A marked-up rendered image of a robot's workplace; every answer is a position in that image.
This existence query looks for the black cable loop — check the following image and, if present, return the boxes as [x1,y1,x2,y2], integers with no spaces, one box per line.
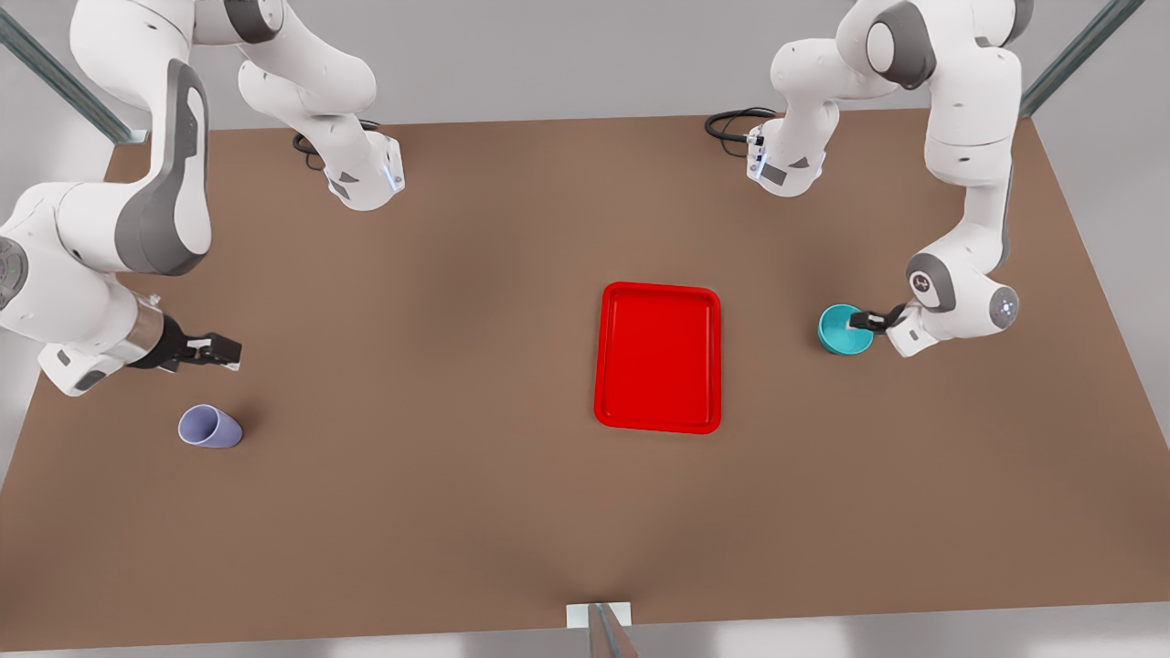
[292,120,381,172]
[705,107,780,158]

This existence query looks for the teal bowl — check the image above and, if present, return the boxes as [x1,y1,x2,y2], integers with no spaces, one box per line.
[817,304,876,356]

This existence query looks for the silver frame post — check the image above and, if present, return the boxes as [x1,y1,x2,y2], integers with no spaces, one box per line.
[566,602,639,658]
[1019,0,1145,118]
[0,9,147,145]

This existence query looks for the lavender cup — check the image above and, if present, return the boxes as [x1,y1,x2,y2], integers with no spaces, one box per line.
[178,405,244,450]

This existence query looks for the red tray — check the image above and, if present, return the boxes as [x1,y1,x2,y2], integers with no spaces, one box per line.
[594,281,723,435]

